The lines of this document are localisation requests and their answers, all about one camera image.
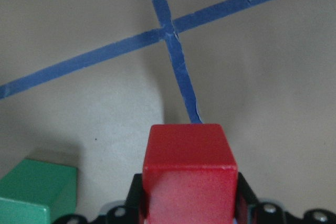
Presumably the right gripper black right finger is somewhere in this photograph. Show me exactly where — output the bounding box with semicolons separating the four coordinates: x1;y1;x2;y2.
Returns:
235;172;259;224

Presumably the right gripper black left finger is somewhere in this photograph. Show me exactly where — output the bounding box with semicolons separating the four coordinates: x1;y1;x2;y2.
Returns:
125;174;147;223

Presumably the red wooden block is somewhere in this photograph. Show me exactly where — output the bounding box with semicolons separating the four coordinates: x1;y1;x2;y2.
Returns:
142;124;238;223

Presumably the green wooden block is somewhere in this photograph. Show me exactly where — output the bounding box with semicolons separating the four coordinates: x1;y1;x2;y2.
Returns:
1;159;77;223

